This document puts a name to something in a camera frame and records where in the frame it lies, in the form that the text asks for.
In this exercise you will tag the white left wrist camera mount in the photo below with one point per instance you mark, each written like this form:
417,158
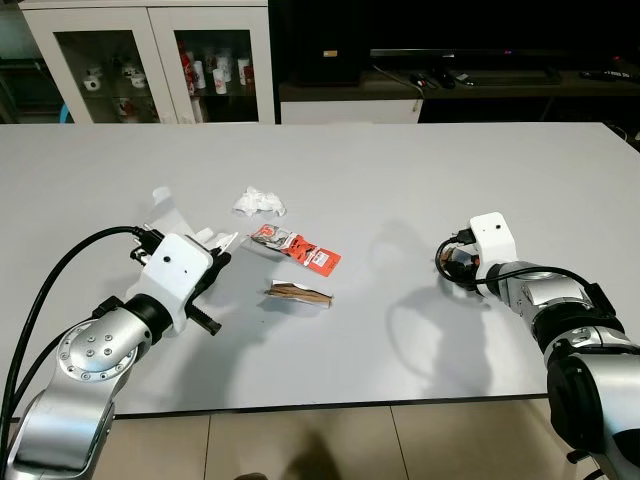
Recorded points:
175,272

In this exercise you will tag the dark tv bench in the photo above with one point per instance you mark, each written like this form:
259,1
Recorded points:
520,90

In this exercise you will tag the white paper scrap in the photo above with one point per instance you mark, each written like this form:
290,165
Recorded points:
172,215

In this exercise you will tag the crumpled white tissue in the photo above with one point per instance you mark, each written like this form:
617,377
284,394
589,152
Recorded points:
258,202

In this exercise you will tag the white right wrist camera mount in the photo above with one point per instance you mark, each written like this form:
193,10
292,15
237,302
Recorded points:
493,238

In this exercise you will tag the red snack wrapper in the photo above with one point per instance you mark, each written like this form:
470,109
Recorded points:
322,260

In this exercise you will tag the white red printed cup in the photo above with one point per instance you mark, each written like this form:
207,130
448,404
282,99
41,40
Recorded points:
243,70
198,72
220,78

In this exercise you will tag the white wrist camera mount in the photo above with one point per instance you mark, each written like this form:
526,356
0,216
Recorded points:
175,272
493,238

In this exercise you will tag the tall black speaker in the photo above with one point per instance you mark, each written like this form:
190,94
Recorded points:
325,40

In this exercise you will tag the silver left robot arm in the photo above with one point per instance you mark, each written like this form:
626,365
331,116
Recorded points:
90,355

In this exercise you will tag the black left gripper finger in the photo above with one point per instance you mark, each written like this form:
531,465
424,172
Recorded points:
218,265

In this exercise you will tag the white glass-door cabinet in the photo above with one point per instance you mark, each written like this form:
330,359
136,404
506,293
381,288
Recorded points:
160,18

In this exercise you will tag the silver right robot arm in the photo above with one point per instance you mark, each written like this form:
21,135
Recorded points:
545,300

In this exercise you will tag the brown snack wrapper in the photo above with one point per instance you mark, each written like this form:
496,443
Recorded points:
298,293

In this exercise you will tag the black television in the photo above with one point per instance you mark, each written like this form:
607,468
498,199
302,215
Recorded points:
470,30

